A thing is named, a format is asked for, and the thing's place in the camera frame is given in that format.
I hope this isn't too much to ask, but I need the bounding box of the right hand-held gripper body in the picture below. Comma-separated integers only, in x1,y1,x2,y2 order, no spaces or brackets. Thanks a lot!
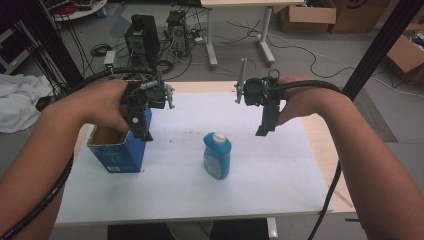
234,58,284,108

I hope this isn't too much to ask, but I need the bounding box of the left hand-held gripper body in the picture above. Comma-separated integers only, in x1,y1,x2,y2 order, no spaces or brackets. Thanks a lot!
121,77,176,113

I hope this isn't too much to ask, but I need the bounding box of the blue cardboard box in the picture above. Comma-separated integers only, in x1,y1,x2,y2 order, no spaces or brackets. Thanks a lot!
87,108,153,174

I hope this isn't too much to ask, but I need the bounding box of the blue bottle with white cap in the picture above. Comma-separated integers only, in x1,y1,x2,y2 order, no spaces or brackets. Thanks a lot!
202,131,232,181

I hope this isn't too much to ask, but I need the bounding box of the person's right hand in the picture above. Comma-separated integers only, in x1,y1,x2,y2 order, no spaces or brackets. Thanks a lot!
276,75,323,127

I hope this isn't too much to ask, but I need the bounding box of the person's left hand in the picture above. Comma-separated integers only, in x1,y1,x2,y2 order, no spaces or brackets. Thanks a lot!
77,79,133,133

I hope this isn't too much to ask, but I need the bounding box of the small white device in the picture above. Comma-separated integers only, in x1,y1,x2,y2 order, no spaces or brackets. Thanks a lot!
103,49,117,70

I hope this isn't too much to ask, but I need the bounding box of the white table sheet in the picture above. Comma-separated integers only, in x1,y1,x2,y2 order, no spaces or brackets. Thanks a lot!
54,91,334,226

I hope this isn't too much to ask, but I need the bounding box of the light wooden table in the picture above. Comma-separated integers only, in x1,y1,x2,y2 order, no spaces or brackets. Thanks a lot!
54,80,358,228

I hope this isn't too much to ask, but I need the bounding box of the large black computer tower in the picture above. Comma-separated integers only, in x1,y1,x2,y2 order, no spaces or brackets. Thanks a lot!
123,13,162,68

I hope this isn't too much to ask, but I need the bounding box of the small grey computer tower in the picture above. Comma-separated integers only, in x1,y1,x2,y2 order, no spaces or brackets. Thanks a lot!
165,9,189,58

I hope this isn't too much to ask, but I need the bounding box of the white-legged desk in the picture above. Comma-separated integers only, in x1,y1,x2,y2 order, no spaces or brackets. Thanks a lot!
199,0,306,69

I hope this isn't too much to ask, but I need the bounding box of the open brown cardboard box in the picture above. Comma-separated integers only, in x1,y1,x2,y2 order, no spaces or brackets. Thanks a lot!
279,0,338,34

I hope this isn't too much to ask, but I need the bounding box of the round white table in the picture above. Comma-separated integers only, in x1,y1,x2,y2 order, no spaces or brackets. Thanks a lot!
49,0,108,23

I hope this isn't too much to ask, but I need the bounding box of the grey floor mat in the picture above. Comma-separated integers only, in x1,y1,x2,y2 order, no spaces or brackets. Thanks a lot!
353,88,398,144

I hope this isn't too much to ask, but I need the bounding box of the white cloth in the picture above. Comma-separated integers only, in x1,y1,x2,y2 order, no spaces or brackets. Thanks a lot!
0,73,54,134

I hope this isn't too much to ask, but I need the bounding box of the tall brown cardboard box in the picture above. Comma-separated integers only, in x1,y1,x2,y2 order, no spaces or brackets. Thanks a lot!
328,0,391,34

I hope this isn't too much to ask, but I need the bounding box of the brown cardboard box with contents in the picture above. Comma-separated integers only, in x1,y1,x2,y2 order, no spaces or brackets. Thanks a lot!
383,23,424,84

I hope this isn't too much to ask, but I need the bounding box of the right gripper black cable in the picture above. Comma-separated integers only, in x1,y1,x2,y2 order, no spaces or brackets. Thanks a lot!
266,79,344,240

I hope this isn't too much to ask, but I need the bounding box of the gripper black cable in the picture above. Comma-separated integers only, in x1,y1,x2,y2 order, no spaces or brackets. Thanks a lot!
266,79,344,240
0,67,162,240

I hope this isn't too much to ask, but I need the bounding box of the long black floor cable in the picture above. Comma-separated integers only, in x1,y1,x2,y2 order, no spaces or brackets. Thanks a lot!
266,33,424,99

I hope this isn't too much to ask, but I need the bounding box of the coiled black cable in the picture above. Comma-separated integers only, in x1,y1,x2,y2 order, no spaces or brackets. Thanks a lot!
90,43,113,58

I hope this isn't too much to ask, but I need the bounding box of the black metal post with cables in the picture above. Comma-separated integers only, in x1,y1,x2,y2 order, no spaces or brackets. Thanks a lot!
19,0,84,88

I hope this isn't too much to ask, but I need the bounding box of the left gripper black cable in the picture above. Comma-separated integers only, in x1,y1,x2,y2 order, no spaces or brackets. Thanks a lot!
0,67,162,240

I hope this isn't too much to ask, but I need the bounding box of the black metal post with base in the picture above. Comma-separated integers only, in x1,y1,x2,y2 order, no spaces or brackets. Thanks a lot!
341,0,424,101

